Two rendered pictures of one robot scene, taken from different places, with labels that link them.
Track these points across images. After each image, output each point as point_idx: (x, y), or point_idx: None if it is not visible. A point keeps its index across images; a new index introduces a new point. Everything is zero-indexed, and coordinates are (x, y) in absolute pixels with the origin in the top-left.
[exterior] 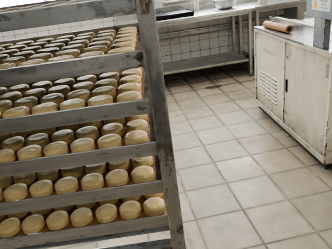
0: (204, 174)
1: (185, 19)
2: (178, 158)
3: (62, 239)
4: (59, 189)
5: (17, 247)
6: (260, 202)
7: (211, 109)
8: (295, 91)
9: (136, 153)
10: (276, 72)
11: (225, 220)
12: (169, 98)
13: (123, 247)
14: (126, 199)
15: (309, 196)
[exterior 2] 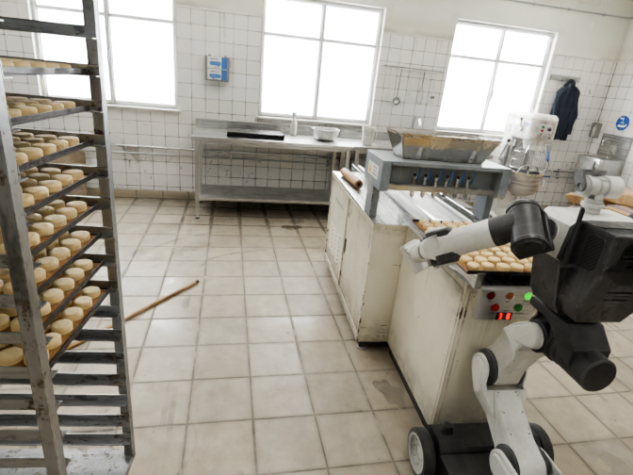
0: (229, 328)
1: (271, 143)
2: (208, 304)
3: None
4: None
5: None
6: (272, 372)
7: (274, 253)
8: (349, 254)
9: (2, 303)
10: (341, 228)
11: (224, 385)
12: (235, 230)
13: (57, 397)
14: (15, 345)
15: (327, 373)
